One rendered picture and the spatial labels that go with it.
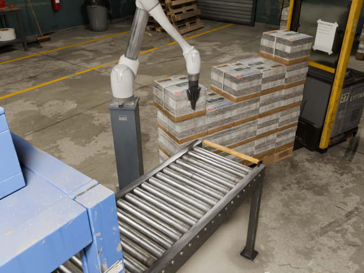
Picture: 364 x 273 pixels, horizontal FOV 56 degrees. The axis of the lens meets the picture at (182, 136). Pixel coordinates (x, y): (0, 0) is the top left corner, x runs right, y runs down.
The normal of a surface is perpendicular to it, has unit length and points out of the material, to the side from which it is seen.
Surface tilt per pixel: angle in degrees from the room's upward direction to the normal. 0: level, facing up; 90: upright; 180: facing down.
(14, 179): 90
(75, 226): 90
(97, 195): 0
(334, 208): 0
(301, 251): 0
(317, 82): 90
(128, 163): 90
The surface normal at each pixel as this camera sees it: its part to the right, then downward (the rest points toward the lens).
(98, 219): 0.78, 0.30
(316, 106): -0.85, 0.26
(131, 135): -0.04, 0.50
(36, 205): 0.00, -0.87
